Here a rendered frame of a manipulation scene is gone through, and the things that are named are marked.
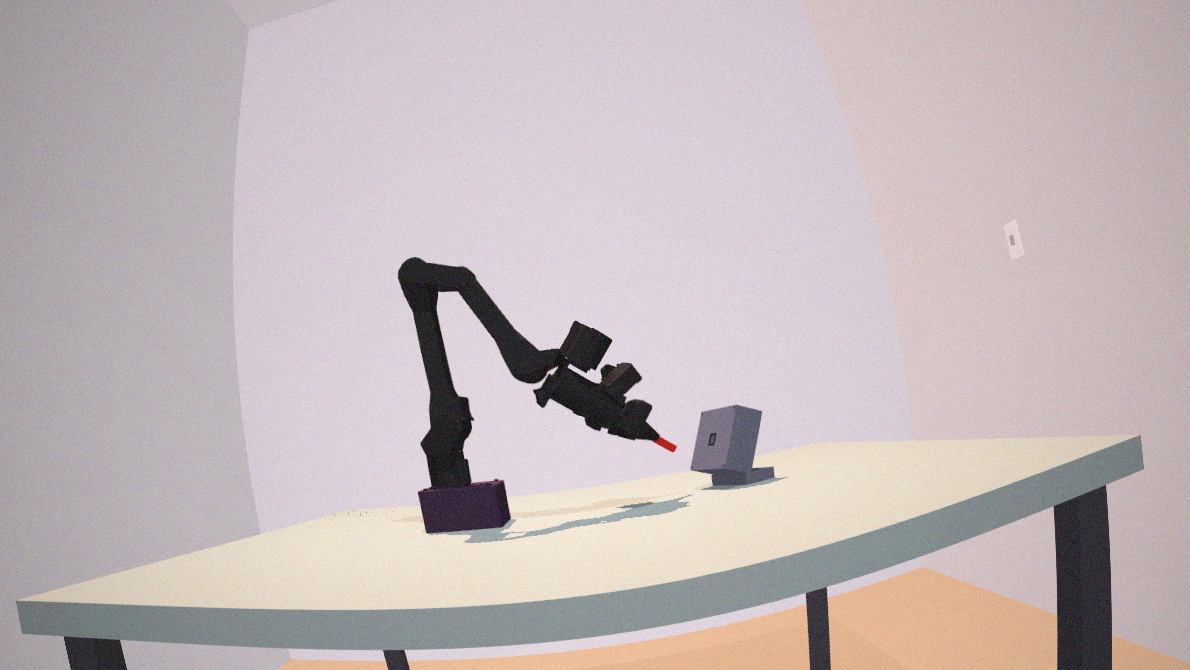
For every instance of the grey sloped panel with square hole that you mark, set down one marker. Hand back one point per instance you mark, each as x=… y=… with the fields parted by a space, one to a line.
x=725 y=446

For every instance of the red peg with grey band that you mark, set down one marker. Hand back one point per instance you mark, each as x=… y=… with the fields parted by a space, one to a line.
x=665 y=444

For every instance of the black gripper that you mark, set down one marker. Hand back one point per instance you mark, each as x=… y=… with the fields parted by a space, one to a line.
x=626 y=420

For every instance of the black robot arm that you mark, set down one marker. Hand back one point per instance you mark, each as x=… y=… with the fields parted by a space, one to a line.
x=450 y=415

